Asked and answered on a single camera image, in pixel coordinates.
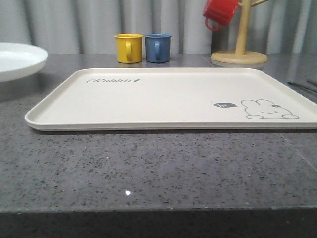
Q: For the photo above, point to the silver metal fork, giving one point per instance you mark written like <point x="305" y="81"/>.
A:
<point x="306" y="87"/>

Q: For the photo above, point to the white round plate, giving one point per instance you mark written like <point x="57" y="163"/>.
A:
<point x="19" y="60"/>

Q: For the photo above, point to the cream rabbit serving tray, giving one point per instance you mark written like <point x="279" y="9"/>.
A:
<point x="171" y="98"/>

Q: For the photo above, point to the blue mug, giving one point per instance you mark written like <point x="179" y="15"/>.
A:
<point x="158" y="47"/>

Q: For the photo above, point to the yellow mug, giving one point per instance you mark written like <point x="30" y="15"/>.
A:
<point x="129" y="48"/>

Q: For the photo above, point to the wooden mug tree stand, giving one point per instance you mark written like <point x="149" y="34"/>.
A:
<point x="240" y="55"/>

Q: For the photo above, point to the red mug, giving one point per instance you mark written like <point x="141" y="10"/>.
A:
<point x="219" y="11"/>

